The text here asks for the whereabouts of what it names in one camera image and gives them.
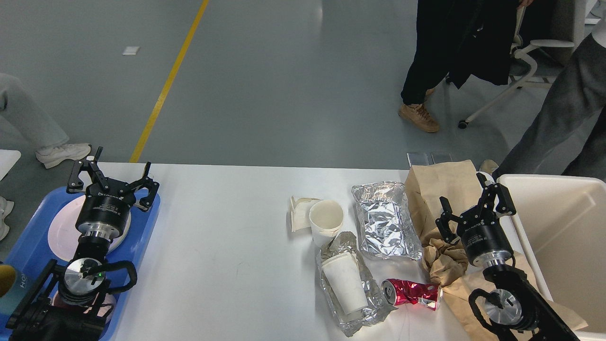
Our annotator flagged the brown paper bag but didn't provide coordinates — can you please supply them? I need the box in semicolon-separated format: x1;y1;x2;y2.
405;160;482;247
442;266;588;341

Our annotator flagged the blue plastic tray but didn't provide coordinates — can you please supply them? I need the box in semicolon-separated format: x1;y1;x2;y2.
0;187;160;341

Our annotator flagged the white table corner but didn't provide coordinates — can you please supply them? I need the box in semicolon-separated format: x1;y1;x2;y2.
0;149;21;180

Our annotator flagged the person in grey trousers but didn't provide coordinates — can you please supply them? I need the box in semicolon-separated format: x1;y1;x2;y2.
479;18;606;180

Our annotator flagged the metal floor plate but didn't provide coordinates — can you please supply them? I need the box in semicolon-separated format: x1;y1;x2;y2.
407;153;453;167

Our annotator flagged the upright white paper cup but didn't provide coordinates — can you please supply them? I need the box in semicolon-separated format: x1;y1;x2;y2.
309;199;344;247

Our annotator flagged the crushed white paper cup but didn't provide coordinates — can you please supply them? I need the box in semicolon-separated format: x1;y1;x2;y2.
290;197;321;233

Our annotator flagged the pink plate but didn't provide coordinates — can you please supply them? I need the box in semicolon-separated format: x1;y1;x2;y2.
48;194;132;263

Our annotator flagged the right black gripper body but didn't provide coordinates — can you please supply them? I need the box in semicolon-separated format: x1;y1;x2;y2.
457;214;513;267

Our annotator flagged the lying white paper cup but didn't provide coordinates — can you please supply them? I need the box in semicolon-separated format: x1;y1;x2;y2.
321;251;368;314

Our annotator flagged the person in black clothes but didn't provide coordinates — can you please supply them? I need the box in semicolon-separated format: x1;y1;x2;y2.
400;0;530;133

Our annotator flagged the large aluminium foil sheet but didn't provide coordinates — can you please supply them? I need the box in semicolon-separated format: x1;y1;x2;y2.
351;181;423;261

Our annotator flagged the white office chair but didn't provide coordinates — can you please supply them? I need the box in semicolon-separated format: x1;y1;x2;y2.
446;0;581;129

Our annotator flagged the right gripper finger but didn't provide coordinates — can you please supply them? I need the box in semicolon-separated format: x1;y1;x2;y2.
472;172;517;224
436;197;461;245

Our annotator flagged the crumpled foil under cup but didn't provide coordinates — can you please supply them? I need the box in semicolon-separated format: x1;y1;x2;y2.
316;232;394;337

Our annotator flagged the person in light jeans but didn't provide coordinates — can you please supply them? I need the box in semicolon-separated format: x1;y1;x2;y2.
0;72;92;242

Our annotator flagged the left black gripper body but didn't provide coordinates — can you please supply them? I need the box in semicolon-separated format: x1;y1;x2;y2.
76;191;132;241

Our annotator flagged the teal mug yellow inside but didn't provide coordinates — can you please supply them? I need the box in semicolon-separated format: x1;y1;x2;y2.
0;264;34;315

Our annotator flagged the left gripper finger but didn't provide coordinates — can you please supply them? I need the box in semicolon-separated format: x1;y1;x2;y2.
66;146;109;194
118;162;160;212

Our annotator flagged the beige plastic bin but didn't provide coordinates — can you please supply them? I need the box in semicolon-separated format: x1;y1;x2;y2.
498;174;606;341

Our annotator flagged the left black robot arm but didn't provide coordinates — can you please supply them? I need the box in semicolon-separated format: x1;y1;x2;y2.
6;147;160;341

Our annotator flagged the crushed red soda can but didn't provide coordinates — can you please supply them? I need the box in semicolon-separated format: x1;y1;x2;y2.
382;278;442;311

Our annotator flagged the pink ribbed mug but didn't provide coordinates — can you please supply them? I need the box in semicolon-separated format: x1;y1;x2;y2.
51;291;116;324

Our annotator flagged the crumpled brown paper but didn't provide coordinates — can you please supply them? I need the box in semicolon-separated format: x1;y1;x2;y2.
421;238;468;287

